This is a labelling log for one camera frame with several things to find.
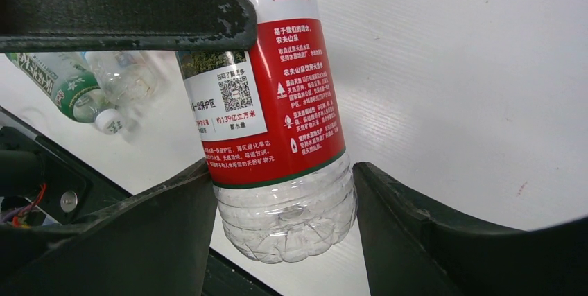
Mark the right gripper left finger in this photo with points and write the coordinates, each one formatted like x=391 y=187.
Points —
x=153 y=243

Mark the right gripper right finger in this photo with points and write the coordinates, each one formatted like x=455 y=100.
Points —
x=415 y=245

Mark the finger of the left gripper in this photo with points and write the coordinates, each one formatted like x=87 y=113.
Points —
x=105 y=25

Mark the light blue label bottle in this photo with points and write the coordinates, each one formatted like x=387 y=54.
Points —
x=124 y=76

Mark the green tea bottle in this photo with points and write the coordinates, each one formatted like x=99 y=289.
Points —
x=71 y=88

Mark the red white label bottle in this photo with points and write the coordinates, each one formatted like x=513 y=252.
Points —
x=270 y=130

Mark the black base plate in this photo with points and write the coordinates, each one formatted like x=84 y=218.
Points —
x=44 y=184

